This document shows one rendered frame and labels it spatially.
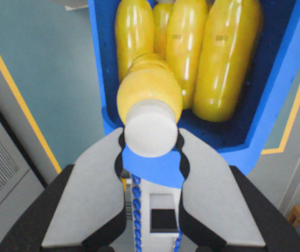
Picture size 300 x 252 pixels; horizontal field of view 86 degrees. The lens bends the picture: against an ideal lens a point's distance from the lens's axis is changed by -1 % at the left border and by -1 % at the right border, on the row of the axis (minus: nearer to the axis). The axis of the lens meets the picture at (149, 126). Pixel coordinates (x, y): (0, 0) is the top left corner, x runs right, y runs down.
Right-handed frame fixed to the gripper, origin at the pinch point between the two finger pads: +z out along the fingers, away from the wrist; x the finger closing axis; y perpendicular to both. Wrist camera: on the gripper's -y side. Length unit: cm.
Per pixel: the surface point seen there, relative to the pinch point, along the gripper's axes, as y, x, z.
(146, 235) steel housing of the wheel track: 86, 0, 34
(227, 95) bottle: 1.2, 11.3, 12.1
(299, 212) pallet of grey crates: 200, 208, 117
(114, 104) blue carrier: 6.4, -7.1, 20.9
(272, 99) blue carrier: -1.0, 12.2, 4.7
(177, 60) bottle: -2.8, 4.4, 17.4
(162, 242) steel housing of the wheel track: 93, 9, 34
